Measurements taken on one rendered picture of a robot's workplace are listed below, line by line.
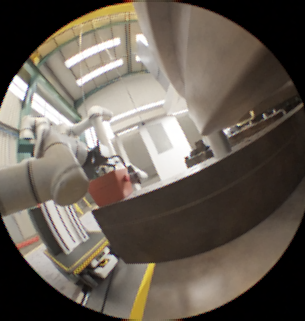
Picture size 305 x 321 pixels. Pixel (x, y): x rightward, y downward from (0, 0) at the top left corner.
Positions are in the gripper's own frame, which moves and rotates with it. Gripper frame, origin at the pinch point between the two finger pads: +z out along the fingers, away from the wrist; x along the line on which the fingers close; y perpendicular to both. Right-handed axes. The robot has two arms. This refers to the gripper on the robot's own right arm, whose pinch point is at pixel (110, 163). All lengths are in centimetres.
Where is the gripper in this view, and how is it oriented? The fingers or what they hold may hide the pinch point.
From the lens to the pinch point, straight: 52.4
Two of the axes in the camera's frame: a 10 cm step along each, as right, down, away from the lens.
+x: -8.9, 4.1, 2.0
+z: 3.0, 1.8, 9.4
